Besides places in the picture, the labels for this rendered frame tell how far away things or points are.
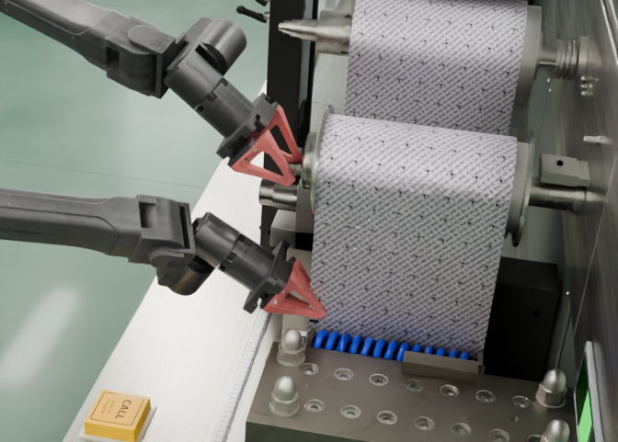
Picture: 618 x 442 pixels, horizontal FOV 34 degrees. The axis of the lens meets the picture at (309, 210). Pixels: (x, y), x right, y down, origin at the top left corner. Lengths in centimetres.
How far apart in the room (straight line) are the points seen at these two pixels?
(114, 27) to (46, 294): 203
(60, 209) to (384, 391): 45
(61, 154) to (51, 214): 287
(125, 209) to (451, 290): 42
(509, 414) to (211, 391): 43
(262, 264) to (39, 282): 207
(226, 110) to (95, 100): 330
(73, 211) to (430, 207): 43
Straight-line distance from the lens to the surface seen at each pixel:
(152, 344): 155
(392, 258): 129
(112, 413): 140
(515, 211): 125
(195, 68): 127
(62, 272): 337
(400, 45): 142
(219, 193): 194
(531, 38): 143
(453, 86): 143
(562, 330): 136
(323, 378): 129
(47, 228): 123
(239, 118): 128
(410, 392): 128
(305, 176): 127
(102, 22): 132
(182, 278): 135
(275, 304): 133
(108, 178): 391
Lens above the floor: 184
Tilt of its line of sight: 30 degrees down
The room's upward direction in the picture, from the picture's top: 4 degrees clockwise
